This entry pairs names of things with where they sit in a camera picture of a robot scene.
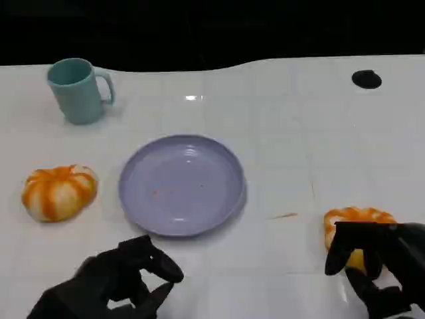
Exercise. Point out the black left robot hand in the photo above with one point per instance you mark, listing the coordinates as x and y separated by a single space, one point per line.
109 279

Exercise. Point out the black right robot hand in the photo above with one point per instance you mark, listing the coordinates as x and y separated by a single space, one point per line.
391 262

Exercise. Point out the orange and white bread roll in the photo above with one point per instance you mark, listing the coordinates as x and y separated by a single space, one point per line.
59 193
357 217

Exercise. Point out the lilac plate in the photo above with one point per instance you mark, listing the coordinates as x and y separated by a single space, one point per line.
182 185

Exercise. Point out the black round table grommet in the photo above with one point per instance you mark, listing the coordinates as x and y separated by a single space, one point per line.
366 79

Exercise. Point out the pale green mug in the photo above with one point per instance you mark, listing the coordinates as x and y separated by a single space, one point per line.
80 90

